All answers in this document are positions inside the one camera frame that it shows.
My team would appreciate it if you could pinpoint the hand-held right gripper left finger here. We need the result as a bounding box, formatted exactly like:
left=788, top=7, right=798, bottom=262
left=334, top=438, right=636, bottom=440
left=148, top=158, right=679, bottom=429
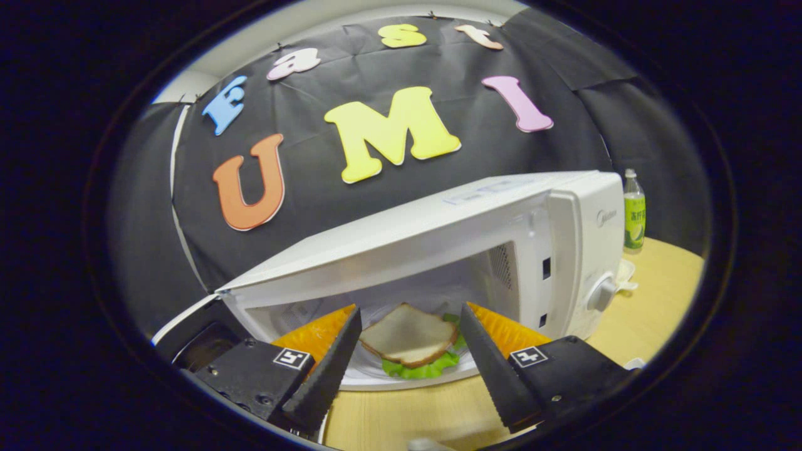
left=194, top=305, right=363, bottom=437

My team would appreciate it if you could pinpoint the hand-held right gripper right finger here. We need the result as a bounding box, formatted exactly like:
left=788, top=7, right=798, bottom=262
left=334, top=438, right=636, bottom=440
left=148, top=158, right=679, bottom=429
left=459, top=303, right=630, bottom=434

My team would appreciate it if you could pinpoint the sandwich with lettuce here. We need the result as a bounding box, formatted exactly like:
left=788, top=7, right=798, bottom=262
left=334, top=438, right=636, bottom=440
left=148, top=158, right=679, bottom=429
left=359, top=303, right=467, bottom=380

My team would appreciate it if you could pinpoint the white microwave oven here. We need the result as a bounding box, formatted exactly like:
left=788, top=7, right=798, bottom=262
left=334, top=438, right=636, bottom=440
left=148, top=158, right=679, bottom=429
left=150, top=170, right=625, bottom=392

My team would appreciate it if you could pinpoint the white divided dish of beans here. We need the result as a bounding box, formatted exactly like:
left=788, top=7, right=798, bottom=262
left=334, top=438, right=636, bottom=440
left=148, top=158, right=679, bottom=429
left=617, top=258, right=638, bottom=294

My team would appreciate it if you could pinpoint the green drink bottle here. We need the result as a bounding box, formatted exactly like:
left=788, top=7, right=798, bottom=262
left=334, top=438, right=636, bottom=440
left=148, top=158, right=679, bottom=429
left=623, top=168, right=646, bottom=254

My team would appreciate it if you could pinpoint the black backdrop cloth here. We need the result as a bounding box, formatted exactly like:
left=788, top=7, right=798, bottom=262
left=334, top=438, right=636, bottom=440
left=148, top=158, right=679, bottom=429
left=110, top=9, right=712, bottom=333

